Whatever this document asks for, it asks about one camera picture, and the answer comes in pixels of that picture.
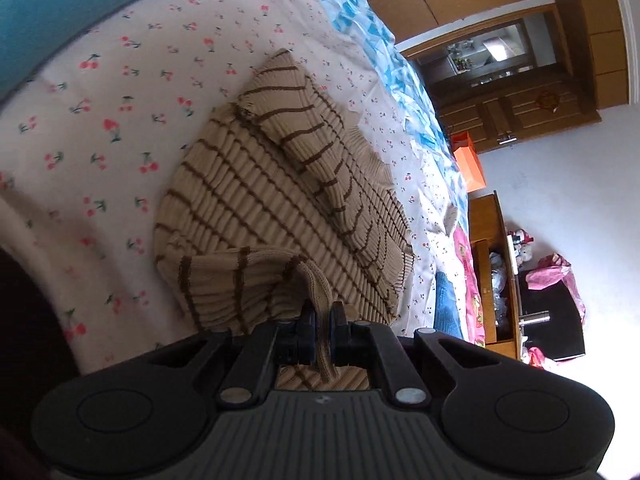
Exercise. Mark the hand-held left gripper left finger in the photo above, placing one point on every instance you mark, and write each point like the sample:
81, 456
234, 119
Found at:
309, 336

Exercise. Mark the silver metal tube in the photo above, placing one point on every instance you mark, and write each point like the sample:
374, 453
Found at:
535, 317

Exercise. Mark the plush toys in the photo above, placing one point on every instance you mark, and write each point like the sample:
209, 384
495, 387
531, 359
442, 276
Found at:
520, 247

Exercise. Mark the white cherry print bed sheet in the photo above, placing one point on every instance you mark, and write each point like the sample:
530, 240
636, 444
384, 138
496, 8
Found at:
100, 185

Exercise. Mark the teal fleece cloth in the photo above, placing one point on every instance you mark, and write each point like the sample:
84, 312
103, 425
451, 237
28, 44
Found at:
60, 5

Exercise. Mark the blue white patterned quilt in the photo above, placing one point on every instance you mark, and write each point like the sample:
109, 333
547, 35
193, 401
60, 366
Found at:
380, 60

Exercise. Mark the clear plastic bag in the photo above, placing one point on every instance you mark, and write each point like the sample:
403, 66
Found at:
500, 290

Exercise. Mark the pink cartoon print blanket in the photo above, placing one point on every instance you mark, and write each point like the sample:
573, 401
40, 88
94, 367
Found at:
472, 280

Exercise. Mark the wooden door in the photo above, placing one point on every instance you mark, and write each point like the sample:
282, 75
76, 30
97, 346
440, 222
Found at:
525, 110

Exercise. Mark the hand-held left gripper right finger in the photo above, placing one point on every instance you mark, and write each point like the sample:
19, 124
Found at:
338, 338

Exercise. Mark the blue knitted sweater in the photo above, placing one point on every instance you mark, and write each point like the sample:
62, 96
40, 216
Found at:
447, 305

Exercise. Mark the black television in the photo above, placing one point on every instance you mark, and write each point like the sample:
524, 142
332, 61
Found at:
555, 335

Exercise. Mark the orange box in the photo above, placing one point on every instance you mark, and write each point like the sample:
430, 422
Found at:
470, 165

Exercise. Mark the beige brown striped sweater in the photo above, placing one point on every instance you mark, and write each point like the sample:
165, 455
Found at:
280, 200

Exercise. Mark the wooden side cabinet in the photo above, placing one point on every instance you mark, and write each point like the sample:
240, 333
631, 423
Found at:
487, 220

